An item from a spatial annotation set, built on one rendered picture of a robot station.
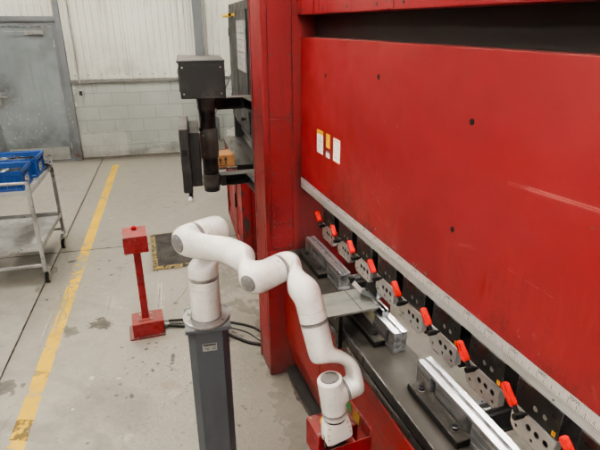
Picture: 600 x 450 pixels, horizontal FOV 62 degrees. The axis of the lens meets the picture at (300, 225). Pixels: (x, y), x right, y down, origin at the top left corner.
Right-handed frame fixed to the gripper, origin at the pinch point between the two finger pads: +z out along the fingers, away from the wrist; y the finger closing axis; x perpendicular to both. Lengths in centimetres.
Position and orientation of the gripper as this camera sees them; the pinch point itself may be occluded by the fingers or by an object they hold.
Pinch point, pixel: (339, 449)
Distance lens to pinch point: 192.5
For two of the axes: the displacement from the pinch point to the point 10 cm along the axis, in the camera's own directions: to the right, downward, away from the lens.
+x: 4.0, 3.0, -8.6
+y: -9.1, 2.7, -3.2
